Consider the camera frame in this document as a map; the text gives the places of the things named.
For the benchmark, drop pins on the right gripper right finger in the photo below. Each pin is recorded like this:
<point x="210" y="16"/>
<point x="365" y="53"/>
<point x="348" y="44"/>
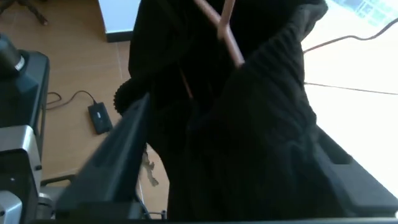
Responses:
<point x="363" y="193"/>

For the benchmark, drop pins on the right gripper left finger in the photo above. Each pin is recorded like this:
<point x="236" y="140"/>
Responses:
<point x="105" y="180"/>

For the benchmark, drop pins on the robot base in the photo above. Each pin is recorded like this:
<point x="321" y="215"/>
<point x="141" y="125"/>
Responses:
<point x="18" y="146"/>

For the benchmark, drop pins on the window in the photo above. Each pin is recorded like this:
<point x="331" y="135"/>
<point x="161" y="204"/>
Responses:
<point x="373" y="9"/>

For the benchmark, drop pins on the black power adapter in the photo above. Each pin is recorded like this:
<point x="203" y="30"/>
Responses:
<point x="100" y="119"/>

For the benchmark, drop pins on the black garment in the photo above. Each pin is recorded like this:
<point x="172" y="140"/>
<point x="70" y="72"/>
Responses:
<point x="248" y="124"/>

